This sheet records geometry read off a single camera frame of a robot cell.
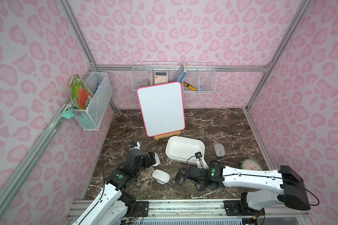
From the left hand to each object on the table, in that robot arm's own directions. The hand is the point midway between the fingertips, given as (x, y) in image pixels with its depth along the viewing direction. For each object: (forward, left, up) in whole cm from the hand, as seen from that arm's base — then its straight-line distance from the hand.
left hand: (148, 153), depth 79 cm
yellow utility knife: (+46, -23, +13) cm, 53 cm away
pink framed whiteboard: (+30, -7, +7) cm, 32 cm away
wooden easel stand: (+20, -16, -10) cm, 27 cm away
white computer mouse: (+1, -4, -13) cm, 14 cm away
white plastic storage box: (+9, -21, -14) cm, 27 cm away
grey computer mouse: (+8, -44, -11) cm, 46 cm away
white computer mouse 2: (-9, -7, -13) cm, 18 cm away
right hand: (-9, -29, -7) cm, 31 cm away
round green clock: (-2, -62, -12) cm, 63 cm away
